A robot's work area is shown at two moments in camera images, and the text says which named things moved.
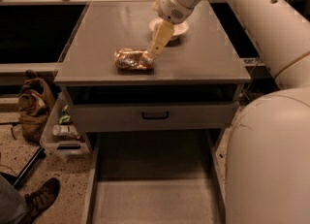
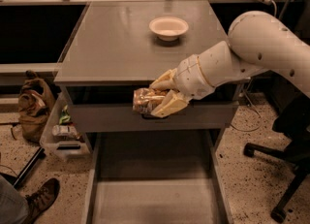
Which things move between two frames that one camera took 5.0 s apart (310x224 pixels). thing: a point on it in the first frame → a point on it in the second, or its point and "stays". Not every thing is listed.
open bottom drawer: (155, 177) stays
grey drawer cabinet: (110, 84) stays
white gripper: (170, 7) → (190, 77)
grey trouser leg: (13, 204) stays
